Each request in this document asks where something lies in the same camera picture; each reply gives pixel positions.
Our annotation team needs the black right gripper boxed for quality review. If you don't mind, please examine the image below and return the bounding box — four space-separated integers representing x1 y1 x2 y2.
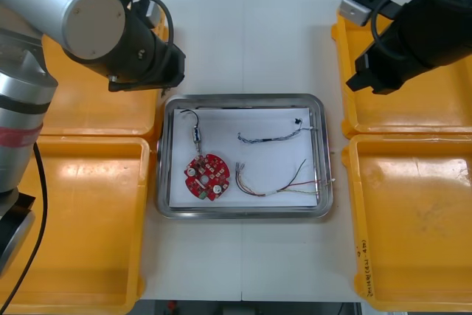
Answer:
345 21 420 96

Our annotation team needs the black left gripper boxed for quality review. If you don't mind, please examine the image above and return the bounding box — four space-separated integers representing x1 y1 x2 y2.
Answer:
139 41 186 91

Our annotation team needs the round red circuit board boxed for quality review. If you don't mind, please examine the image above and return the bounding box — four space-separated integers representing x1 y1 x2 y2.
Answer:
183 151 232 201

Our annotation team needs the yellow-orange plastic bin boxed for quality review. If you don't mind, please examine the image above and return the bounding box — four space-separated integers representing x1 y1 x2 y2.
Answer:
0 135 153 315
39 7 167 139
341 133 472 313
330 0 472 138

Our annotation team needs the small metal solenoid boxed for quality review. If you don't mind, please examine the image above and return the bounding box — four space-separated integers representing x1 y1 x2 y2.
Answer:
179 108 204 154

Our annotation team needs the white sheet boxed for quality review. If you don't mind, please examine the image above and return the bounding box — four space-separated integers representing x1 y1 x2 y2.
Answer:
169 105 320 209

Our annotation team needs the steel tray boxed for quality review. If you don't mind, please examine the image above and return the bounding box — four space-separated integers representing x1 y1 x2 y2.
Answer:
156 92 335 221

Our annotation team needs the black left wrist camera cable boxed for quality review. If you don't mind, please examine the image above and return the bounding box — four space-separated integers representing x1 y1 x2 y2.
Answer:
131 0 176 86

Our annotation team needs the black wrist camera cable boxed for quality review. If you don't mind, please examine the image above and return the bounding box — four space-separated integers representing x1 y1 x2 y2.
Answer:
369 0 423 58
131 0 176 86

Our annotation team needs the pale grey left wrist camera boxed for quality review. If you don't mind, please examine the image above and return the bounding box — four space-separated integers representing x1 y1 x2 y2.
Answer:
145 0 162 29

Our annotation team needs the pale grey wrist camera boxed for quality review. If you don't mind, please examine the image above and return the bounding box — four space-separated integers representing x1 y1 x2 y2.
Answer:
333 0 384 27
145 0 162 29

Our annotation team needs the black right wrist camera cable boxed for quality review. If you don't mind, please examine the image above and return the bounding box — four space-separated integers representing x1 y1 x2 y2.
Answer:
369 0 423 58

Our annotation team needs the pale grey right wrist camera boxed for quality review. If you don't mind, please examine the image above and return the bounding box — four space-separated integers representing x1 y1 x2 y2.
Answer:
333 0 384 27

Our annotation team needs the blue-white wire harness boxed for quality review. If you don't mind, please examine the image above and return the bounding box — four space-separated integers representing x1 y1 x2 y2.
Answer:
236 117 315 145

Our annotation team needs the red green-yellow wire harness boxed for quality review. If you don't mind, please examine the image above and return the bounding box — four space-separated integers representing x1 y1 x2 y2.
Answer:
233 159 337 200

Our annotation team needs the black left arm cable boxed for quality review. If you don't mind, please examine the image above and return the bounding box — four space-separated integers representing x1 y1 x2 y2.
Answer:
0 142 49 311

